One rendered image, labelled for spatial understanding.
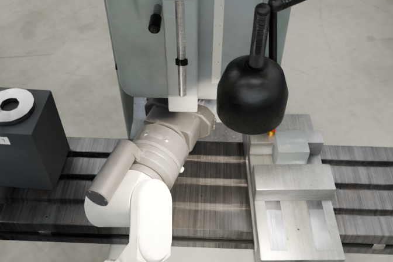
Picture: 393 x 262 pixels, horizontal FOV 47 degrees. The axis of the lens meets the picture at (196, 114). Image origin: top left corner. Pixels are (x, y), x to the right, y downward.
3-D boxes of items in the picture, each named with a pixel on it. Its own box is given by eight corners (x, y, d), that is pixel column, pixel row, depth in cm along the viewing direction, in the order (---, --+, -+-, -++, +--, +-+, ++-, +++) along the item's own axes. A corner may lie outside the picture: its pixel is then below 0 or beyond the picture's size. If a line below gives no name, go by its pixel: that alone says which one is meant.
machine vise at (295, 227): (337, 276, 84) (352, 249, 76) (256, 276, 84) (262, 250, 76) (304, 133, 108) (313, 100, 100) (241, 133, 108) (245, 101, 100)
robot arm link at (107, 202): (190, 178, 70) (159, 241, 62) (140, 182, 76) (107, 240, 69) (150, 126, 64) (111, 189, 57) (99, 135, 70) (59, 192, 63)
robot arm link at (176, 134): (217, 101, 73) (190, 155, 65) (215, 140, 80) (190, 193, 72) (147, 82, 76) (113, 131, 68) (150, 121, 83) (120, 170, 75)
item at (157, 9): (160, 34, 53) (159, 24, 52) (148, 34, 53) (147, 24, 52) (165, 4, 57) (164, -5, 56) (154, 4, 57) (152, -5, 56)
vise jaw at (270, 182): (331, 200, 87) (336, 189, 84) (254, 201, 87) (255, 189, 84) (325, 175, 91) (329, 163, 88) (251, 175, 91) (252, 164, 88)
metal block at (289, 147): (304, 171, 90) (310, 152, 85) (274, 171, 90) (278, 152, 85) (300, 150, 93) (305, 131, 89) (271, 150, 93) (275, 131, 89)
